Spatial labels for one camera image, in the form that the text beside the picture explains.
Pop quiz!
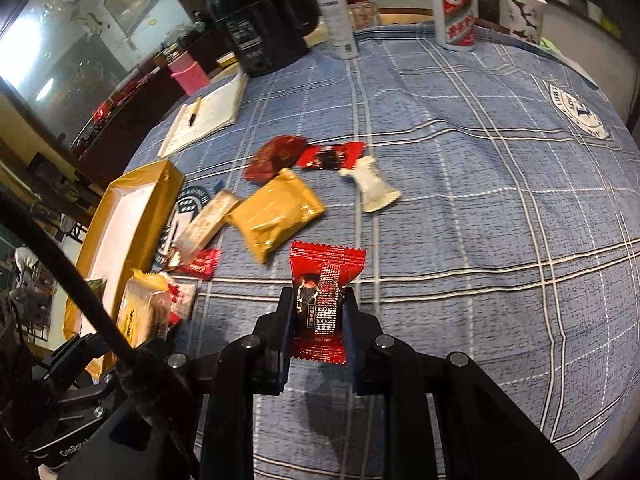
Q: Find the open notebook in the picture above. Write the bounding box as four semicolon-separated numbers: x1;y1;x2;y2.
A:
157;72;249;160

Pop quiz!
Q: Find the pale yellow biscuit packet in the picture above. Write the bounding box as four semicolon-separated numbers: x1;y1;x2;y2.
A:
115;268;174;352

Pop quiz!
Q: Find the white candy packet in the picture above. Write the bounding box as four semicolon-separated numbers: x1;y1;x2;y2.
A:
338;155;402;214

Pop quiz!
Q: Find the small red snack packet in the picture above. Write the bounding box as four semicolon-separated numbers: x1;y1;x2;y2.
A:
174;248;223;280

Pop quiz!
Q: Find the dark red snack packet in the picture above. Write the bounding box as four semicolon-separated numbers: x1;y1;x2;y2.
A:
244;134;309;184

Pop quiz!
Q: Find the white bottle with red label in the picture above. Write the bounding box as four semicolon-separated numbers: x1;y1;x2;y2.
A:
428;0;479;52

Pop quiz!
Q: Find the white paper cup red print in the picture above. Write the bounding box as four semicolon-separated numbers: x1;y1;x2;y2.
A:
499;0;549;44

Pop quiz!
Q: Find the glass cabinet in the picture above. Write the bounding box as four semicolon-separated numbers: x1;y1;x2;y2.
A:
0;0;201;128

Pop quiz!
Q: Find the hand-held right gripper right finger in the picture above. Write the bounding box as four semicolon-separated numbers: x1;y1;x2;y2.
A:
345;287;578;480

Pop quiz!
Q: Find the beige snack packet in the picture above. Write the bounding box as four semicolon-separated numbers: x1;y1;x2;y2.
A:
171;189;242;262

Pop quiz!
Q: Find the yellow cardboard box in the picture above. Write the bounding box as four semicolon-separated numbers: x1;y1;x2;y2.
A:
63;159;185;382

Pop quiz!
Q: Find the black electric kettle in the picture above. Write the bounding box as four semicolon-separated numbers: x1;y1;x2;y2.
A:
202;0;321;79

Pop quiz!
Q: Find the red black bow-shaped candy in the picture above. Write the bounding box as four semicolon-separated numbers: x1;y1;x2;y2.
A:
296;142;366;171

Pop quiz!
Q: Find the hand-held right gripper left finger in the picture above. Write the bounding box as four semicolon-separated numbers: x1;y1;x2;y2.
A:
97;286;295;480

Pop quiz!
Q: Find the white spray bottle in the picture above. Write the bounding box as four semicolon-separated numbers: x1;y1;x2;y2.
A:
315;0;360;60

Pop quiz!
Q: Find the pink cup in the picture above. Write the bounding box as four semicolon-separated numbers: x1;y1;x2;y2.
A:
167;50;211;96

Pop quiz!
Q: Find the blue plaid tablecloth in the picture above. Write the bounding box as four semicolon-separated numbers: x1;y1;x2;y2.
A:
122;22;640;480

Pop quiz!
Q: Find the red and white snack packet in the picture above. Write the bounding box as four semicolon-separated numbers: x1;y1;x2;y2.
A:
166;280;199;327

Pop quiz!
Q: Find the red candy packet silver stripe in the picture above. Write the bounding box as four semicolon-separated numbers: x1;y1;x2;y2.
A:
289;241;367;364

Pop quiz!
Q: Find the clear glass jar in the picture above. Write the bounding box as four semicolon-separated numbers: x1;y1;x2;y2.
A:
348;2;382;31

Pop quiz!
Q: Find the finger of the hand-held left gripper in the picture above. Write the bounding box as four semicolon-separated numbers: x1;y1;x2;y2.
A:
32;332;113;391

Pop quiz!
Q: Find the mustard yellow snack packet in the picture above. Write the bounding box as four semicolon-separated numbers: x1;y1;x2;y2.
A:
225;167;327;265

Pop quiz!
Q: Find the black cable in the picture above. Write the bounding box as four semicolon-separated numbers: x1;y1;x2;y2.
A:
0;199;202;467

